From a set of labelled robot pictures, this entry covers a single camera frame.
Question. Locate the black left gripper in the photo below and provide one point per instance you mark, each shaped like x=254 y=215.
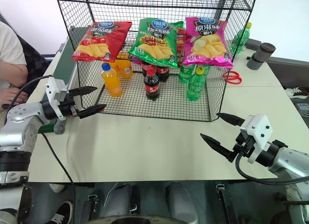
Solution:
x=68 y=109

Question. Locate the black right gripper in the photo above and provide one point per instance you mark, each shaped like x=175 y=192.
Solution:
x=245 y=144

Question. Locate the person's bare forearm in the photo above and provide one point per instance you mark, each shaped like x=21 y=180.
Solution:
x=12 y=73

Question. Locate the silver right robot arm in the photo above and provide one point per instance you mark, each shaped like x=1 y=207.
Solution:
x=287 y=158

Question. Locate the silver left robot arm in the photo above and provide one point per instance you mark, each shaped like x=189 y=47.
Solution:
x=21 y=127

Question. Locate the person's bare hand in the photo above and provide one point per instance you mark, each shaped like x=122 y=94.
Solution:
x=13 y=96

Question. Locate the orange soda bottle blue cap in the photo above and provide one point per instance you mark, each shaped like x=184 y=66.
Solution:
x=112 y=82

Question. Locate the green soda bottle yellow cap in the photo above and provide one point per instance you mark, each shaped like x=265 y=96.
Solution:
x=186 y=73
x=196 y=85
x=240 y=39

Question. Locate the red potato chips bag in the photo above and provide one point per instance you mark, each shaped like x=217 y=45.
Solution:
x=101 y=40

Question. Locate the cola bottle red cap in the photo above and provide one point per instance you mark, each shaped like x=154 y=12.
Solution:
x=151 y=85
x=146 y=67
x=163 y=73

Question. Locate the dark patterned chair back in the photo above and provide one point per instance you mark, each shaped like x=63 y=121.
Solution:
x=36 y=60

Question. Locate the grey rounded robot knee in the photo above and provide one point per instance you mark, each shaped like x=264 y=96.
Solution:
x=182 y=202
x=123 y=200

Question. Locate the white laced sneaker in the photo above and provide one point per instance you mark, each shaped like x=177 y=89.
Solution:
x=296 y=92

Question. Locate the grey cylinder dark cap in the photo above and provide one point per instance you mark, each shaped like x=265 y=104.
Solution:
x=259 y=56

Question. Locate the green potato chips bag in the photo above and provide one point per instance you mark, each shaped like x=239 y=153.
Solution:
x=154 y=44

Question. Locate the magenta potato chips bag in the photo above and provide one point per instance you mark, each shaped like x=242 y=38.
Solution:
x=208 y=43

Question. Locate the white shoe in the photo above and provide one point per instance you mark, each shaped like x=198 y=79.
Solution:
x=57 y=187

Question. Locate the person in white shirt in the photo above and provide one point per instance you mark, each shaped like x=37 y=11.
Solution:
x=9 y=45

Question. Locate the red snack bag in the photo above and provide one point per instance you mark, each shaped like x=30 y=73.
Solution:
x=181 y=41

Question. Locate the black white sneaker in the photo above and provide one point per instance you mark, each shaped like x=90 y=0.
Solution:
x=61 y=213

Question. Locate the green snack bag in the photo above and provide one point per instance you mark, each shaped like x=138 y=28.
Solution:
x=178 y=24

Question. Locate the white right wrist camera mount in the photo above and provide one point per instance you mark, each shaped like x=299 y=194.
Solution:
x=258 y=128

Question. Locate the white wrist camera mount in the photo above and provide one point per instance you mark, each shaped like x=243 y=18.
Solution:
x=258 y=128
x=55 y=88

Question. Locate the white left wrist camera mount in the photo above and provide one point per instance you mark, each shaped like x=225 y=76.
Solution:
x=55 y=88

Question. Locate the black table leg bracket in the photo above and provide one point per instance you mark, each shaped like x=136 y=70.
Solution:
x=223 y=200
x=92 y=207

